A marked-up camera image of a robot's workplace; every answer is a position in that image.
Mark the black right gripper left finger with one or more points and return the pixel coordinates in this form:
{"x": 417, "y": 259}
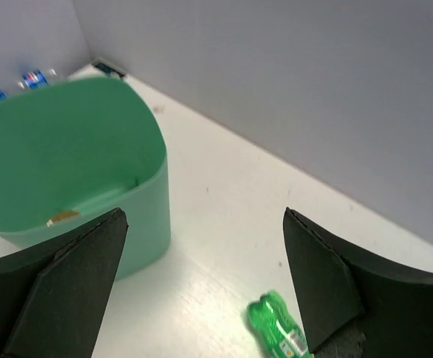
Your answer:
{"x": 53, "y": 295}

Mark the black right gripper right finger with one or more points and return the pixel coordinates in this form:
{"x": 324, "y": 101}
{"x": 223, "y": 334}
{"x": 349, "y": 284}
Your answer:
{"x": 354, "y": 303}

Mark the green plastic bottle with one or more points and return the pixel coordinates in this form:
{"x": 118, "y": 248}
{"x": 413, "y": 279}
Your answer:
{"x": 275, "y": 328}

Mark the clear bottle blue label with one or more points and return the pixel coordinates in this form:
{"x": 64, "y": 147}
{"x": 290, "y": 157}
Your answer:
{"x": 32, "y": 80}

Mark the green plastic bin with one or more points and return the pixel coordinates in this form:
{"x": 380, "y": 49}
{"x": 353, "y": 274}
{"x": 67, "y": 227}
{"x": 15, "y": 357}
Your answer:
{"x": 88, "y": 145}

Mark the blue tag on table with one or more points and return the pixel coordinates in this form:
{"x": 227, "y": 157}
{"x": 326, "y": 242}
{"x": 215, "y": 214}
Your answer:
{"x": 108, "y": 70}

